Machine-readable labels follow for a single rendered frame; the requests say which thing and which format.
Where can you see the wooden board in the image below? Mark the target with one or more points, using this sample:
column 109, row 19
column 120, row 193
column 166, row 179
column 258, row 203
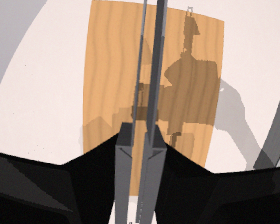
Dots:
column 190, row 78

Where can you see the dark grey roasting tin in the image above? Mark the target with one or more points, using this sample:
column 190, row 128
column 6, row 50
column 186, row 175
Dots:
column 270, row 153

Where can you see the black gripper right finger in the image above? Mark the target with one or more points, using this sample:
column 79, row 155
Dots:
column 190, row 194

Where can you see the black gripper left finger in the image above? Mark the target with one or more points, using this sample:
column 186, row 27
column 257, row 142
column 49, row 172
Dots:
column 82, row 189

